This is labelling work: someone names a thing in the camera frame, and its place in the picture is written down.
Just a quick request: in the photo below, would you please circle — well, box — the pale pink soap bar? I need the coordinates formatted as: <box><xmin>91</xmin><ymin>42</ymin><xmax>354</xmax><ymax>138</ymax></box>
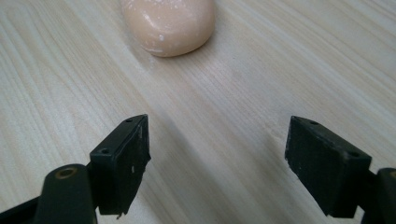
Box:
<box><xmin>120</xmin><ymin>0</ymin><xmax>216</xmax><ymax>58</ymax></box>

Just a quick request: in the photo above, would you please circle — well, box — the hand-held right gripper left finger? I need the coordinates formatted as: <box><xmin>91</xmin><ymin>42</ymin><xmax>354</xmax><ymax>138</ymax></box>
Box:
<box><xmin>89</xmin><ymin>114</ymin><xmax>152</xmax><ymax>219</ymax></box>

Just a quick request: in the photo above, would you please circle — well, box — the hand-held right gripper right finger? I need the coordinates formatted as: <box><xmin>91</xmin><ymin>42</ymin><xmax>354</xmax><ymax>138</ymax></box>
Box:
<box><xmin>284</xmin><ymin>115</ymin><xmax>373</xmax><ymax>219</ymax></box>

